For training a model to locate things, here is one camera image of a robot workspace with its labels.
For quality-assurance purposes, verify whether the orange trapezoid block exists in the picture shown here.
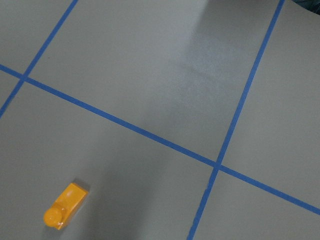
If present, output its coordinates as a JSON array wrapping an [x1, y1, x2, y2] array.
[[43, 182, 89, 231]]

